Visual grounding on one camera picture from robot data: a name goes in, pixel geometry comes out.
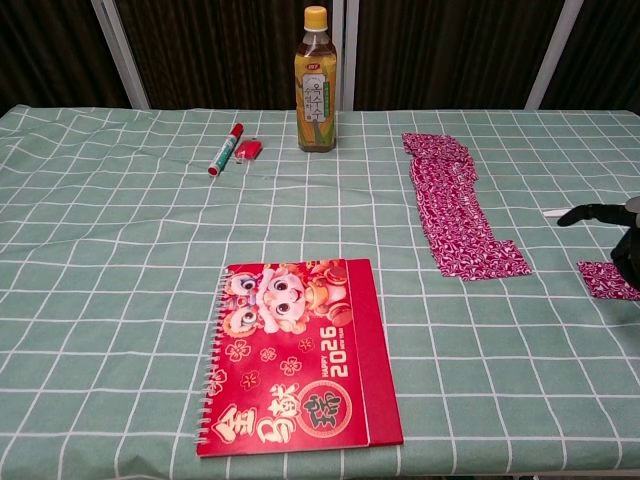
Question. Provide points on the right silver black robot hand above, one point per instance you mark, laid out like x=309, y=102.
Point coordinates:
x=630, y=240

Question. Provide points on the small pink cloth square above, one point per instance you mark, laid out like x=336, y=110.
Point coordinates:
x=600, y=280

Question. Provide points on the red 2026 spiral calendar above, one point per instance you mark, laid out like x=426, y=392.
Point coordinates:
x=300, y=360

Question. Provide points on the red white marker pen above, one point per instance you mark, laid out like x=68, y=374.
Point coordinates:
x=225, y=150

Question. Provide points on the green white checked tablecloth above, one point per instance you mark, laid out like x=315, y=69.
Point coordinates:
x=125, y=250

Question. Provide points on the pink patterned cloth strip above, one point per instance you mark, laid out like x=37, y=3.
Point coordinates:
x=455, y=210

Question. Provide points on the yellow cap tea bottle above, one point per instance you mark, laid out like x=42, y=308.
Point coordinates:
x=315, y=100

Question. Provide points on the white plastic spoon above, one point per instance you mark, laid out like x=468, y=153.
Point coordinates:
x=552, y=213

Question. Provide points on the white partition frame post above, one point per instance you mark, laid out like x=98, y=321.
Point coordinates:
x=346, y=50
x=552, y=50
x=120, y=50

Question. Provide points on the dark brown curtain panel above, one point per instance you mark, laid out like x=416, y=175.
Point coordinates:
x=50, y=50
x=450, y=50
x=220, y=50
x=605, y=50

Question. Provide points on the small red wrapped candy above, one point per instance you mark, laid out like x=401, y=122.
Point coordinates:
x=248, y=150

